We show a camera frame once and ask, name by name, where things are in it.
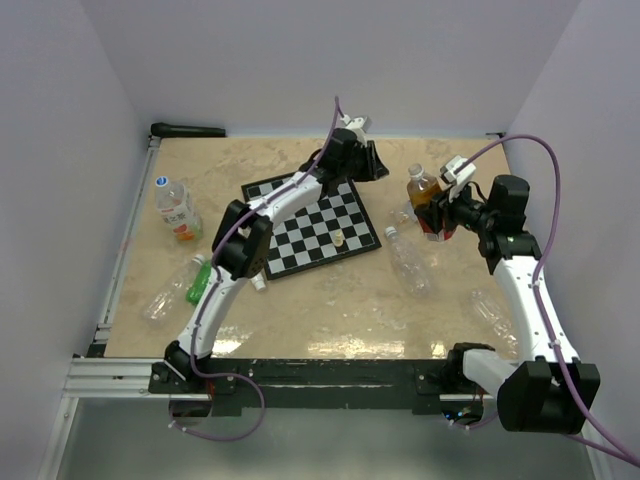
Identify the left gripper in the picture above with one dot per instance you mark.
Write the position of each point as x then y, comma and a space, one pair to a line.
373, 169

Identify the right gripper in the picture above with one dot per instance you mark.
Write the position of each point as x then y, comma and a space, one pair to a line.
433, 215

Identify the amber drink bottle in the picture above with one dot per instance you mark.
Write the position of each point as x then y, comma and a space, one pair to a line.
421, 187

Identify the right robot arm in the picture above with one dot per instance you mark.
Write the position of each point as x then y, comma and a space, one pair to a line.
540, 392

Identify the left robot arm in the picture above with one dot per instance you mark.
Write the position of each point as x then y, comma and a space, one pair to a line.
241, 245

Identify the pepsi label bottle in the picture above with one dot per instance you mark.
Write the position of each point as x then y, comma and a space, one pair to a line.
402, 216

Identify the clear empty bottle centre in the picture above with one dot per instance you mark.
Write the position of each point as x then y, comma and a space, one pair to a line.
408, 263

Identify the clear crushed bottle right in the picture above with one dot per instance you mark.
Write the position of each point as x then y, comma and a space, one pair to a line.
487, 312

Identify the white tube bottle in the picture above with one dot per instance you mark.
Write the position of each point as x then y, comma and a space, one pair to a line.
258, 282

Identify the blue cap tea bottle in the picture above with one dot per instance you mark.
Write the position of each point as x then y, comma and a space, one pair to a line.
174, 203

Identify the green plastic bottle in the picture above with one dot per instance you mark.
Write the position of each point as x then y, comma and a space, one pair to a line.
200, 282

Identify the clear bottle left front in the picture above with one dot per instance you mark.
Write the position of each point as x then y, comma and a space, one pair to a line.
172, 294

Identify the black white chessboard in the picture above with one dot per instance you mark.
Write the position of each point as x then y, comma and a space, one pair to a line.
303, 241

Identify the black handle tool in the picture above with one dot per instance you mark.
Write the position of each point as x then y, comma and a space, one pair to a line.
165, 130

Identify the black base frame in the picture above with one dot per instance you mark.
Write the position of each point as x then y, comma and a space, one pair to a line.
417, 386

